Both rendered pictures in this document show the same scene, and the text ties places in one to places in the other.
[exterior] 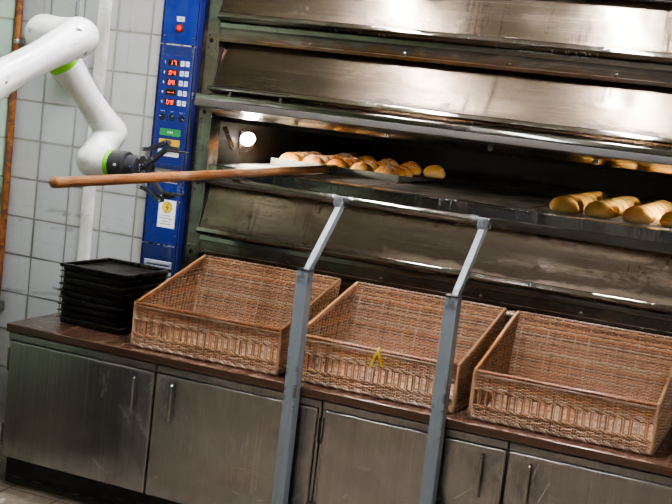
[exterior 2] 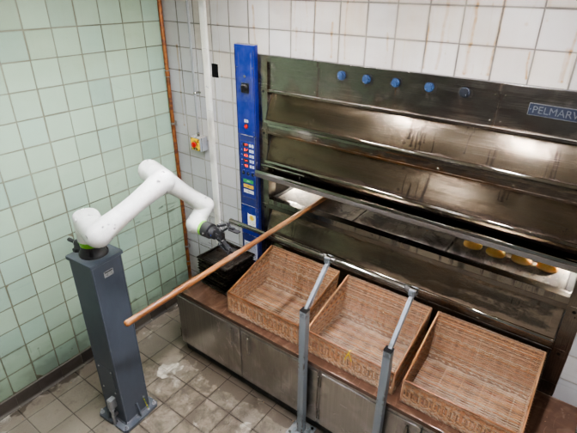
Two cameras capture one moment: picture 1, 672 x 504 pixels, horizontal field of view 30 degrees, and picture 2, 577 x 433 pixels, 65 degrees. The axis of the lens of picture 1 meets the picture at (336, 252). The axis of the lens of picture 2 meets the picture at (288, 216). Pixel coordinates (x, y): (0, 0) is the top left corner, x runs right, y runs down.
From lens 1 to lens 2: 2.19 m
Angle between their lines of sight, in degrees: 24
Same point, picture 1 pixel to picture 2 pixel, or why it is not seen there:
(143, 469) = (240, 367)
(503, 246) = (431, 271)
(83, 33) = (161, 183)
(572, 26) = (483, 150)
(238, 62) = (279, 146)
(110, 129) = (202, 208)
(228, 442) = (276, 370)
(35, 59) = (132, 208)
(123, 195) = (232, 206)
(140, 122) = (234, 172)
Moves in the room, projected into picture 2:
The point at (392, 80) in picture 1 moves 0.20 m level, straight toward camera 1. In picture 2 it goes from (364, 168) to (360, 181)
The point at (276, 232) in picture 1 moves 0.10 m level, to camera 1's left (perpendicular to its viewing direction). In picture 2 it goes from (306, 240) to (290, 238)
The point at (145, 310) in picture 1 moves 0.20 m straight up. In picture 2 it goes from (233, 297) to (231, 271)
